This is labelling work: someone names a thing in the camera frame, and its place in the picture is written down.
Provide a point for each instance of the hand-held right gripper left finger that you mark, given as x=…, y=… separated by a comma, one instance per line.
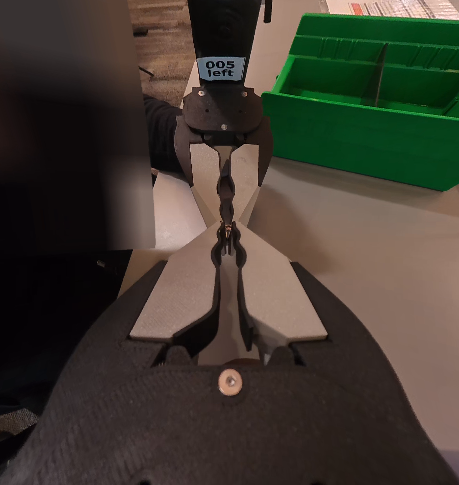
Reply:
x=176, y=299

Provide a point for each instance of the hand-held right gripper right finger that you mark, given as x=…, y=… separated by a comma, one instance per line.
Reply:
x=282, y=299

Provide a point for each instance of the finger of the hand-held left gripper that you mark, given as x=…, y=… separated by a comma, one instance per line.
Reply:
x=246, y=174
x=205, y=174

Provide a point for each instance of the thin metal screw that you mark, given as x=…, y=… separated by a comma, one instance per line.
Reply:
x=227, y=237

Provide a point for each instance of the green plastic bin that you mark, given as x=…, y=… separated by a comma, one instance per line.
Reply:
x=347, y=132

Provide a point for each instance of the person's left forearm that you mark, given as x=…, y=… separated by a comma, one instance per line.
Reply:
x=163, y=140

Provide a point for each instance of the grey desk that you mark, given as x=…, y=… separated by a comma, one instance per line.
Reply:
x=366, y=246

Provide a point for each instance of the black bin divider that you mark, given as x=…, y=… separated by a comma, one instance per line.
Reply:
x=377, y=83

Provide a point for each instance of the white paper sheet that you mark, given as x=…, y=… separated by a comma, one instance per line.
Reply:
x=384, y=9

